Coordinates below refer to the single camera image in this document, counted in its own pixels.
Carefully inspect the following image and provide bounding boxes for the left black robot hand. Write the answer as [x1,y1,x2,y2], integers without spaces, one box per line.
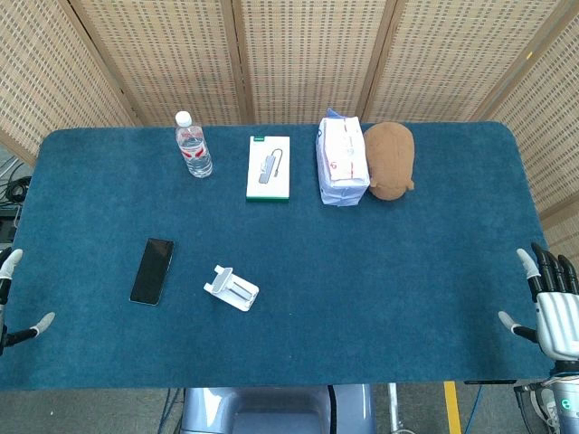
[0,247,56,358]

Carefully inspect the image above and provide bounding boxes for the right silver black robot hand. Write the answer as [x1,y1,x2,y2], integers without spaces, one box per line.
[498,242,579,362]

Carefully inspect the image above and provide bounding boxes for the black smartphone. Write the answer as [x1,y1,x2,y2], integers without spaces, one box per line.
[129,237,176,307]

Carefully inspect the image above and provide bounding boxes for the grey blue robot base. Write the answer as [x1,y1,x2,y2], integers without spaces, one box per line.
[179,383,377,434]

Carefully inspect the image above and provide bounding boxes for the white folding phone stand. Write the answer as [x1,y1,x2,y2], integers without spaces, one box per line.
[203,264,261,313]

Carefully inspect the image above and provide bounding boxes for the grey white sneaker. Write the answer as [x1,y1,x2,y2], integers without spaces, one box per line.
[533,387,563,429]

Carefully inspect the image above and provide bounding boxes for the metal table leg pole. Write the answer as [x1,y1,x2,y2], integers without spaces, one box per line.
[386,382,404,434]

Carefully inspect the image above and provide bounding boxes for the clear plastic water bottle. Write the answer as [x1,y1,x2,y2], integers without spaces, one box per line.
[175,110,214,179]

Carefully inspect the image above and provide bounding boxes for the brown plush toy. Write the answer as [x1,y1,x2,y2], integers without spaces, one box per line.
[363,121,416,201]

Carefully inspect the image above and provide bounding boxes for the blue felt table mat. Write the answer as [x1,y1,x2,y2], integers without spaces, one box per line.
[0,120,558,392]

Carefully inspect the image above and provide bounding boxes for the white tissue pack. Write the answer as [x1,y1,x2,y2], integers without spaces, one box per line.
[315,107,371,207]

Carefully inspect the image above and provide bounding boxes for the white green USB hub box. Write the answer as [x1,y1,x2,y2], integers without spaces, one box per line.
[245,135,291,203]

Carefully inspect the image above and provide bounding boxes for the woven bamboo folding screen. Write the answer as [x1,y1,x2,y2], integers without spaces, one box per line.
[0,0,579,245]

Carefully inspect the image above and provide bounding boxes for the black cable bundle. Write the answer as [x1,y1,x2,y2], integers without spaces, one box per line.
[0,175,33,205]

